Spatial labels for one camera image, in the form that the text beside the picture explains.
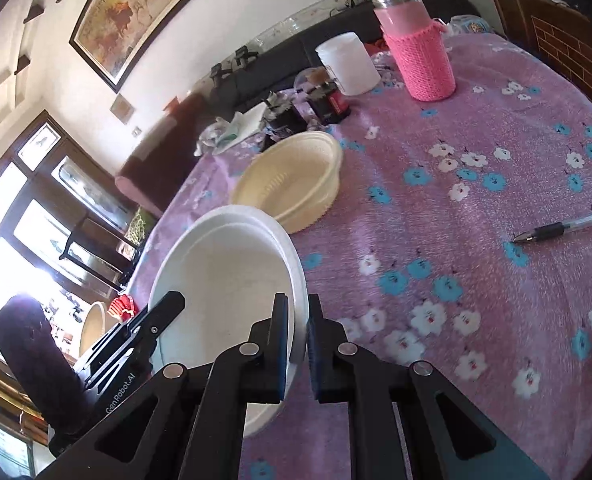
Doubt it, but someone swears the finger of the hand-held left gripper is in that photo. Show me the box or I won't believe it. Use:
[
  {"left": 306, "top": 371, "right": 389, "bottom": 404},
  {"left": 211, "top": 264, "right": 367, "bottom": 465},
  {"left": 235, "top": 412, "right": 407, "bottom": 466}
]
[{"left": 73, "top": 290, "right": 185, "bottom": 391}]

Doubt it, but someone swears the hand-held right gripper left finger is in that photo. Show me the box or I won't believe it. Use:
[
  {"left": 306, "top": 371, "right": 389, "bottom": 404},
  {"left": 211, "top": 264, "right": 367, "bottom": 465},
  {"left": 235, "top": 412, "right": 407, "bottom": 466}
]
[{"left": 36, "top": 293, "right": 291, "bottom": 480}]

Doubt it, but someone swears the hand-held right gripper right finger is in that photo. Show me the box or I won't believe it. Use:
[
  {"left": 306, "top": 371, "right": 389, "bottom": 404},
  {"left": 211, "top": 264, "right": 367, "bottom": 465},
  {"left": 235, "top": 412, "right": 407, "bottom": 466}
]
[{"left": 305, "top": 293, "right": 549, "bottom": 480}]

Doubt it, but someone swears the large red flower plate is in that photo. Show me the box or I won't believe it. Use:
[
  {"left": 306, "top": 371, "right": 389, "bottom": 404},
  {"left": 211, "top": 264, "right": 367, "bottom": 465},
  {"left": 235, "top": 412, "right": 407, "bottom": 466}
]
[{"left": 108, "top": 295, "right": 138, "bottom": 322}]

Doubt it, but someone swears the white bowl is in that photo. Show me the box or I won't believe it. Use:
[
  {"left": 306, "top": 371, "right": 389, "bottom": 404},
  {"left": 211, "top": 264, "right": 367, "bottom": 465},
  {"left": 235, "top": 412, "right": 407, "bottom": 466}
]
[{"left": 147, "top": 204, "right": 310, "bottom": 438}]

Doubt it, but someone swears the cream ribbed bowl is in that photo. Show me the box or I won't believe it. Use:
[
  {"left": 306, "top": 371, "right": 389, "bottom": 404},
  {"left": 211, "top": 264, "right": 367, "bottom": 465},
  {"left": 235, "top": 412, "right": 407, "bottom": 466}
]
[{"left": 230, "top": 131, "right": 345, "bottom": 234}]

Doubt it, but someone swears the green seat cushion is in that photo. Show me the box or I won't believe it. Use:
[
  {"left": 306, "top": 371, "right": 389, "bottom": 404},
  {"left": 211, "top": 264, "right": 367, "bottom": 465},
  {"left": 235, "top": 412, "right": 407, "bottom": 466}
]
[{"left": 128, "top": 207, "right": 157, "bottom": 247}]

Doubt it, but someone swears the dark wooden chair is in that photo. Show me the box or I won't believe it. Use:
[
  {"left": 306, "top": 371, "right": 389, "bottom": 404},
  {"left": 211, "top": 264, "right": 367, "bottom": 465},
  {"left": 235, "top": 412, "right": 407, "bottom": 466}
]
[{"left": 58, "top": 209, "right": 142, "bottom": 292}]

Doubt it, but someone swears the brown armchair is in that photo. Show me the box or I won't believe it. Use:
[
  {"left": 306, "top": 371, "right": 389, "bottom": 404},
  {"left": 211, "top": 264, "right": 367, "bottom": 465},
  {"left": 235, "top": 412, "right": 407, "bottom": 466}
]
[{"left": 115, "top": 92, "right": 213, "bottom": 217}]

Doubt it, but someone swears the wooden glass door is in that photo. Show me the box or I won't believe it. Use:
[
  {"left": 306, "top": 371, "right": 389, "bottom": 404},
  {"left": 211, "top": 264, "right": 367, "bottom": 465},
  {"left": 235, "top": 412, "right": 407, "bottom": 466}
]
[{"left": 0, "top": 110, "right": 144, "bottom": 461}]

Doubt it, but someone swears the folded white towel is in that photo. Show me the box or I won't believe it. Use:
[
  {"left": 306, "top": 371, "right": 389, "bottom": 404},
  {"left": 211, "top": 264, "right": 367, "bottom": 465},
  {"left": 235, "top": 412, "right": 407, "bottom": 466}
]
[{"left": 216, "top": 102, "right": 267, "bottom": 153}]

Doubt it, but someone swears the black battery charger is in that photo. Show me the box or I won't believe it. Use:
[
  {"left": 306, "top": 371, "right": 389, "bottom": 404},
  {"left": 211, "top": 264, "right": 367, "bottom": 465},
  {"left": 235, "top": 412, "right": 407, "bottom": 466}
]
[{"left": 262, "top": 91, "right": 307, "bottom": 132}]

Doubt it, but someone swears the brown jar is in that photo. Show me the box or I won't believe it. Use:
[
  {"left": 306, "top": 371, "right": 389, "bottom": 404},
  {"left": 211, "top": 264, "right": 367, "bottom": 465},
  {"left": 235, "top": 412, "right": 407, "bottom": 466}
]
[{"left": 307, "top": 81, "right": 353, "bottom": 124}]

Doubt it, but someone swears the black ballpoint pen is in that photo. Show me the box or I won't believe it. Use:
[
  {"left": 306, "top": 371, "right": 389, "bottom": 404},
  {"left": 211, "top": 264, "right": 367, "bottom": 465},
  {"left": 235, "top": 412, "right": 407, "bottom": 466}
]
[{"left": 512, "top": 208, "right": 592, "bottom": 245}]

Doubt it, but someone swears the black sofa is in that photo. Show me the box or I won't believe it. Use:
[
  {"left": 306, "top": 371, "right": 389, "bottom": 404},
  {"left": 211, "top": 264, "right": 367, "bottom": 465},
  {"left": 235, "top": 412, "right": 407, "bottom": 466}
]
[{"left": 210, "top": 0, "right": 479, "bottom": 113}]

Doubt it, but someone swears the white plastic container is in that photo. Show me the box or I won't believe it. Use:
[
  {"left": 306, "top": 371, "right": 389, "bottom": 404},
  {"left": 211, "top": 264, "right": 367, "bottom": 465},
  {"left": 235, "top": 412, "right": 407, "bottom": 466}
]
[{"left": 315, "top": 32, "right": 382, "bottom": 96}]

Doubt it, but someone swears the framed horse painting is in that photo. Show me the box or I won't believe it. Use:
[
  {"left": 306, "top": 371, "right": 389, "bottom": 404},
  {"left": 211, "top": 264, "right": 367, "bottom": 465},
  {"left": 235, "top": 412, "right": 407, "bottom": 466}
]
[{"left": 70, "top": 0, "right": 239, "bottom": 94}]

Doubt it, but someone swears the pink knit-sleeved bottle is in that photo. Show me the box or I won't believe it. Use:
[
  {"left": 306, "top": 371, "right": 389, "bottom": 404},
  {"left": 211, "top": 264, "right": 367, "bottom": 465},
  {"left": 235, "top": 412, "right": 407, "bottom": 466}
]
[{"left": 370, "top": 0, "right": 457, "bottom": 102}]

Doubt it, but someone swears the blue patterned pouch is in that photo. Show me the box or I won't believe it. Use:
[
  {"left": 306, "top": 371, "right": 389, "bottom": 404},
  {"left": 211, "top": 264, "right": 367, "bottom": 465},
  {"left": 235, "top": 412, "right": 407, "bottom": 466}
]
[{"left": 448, "top": 15, "right": 490, "bottom": 36}]

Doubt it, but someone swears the wooden cabinet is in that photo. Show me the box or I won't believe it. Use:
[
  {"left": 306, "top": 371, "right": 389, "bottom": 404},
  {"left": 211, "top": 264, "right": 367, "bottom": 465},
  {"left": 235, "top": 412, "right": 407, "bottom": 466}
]
[{"left": 476, "top": 0, "right": 592, "bottom": 128}]

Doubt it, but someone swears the small wall plaque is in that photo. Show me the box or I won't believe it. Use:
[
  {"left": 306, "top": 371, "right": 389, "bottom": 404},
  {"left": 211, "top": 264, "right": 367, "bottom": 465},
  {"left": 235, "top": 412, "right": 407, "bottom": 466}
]
[{"left": 110, "top": 94, "right": 135, "bottom": 124}]

